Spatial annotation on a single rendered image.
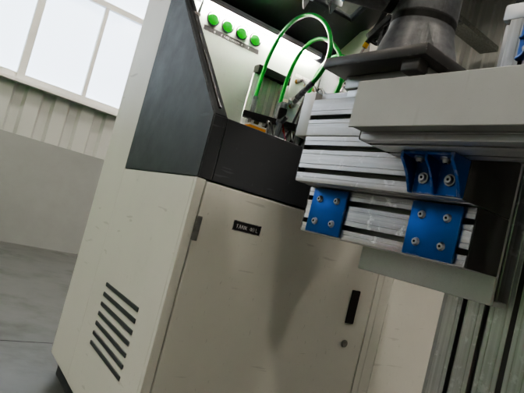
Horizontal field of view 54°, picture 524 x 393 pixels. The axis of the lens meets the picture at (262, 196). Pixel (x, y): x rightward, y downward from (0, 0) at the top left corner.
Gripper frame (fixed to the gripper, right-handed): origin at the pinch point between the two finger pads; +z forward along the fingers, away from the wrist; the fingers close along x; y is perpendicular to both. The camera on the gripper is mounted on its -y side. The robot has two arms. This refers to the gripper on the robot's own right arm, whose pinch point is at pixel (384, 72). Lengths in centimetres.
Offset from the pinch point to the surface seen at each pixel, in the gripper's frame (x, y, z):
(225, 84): -21, -57, 5
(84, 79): 1, -426, -48
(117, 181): -47, -65, 49
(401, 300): 33, -3, 63
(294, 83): 7, -57, -6
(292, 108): 9, -57, 4
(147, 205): -47, -30, 54
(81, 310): -47, -65, 94
